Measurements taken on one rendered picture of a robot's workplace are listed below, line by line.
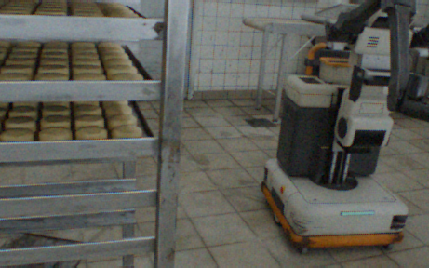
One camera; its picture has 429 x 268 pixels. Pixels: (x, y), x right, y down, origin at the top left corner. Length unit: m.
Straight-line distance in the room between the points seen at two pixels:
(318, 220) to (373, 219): 0.30
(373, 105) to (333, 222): 0.61
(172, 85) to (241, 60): 4.42
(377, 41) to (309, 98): 0.47
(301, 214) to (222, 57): 2.98
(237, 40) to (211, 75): 0.47
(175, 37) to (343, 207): 1.83
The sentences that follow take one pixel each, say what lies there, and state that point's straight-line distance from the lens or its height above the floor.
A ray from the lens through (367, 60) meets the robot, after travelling 2.16.
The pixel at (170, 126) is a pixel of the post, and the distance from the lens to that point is 0.67.
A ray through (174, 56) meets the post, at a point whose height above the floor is 1.20.
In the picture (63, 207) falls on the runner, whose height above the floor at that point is 0.96.
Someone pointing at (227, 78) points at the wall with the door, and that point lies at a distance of 5.05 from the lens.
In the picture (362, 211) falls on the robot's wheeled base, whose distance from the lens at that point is 2.41.
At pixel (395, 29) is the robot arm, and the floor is 1.20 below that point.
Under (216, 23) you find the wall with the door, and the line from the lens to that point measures 4.89.
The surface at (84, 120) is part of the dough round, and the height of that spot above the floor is 1.06.
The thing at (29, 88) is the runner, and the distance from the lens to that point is 0.67.
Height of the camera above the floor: 1.31
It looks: 20 degrees down
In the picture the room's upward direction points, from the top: 5 degrees clockwise
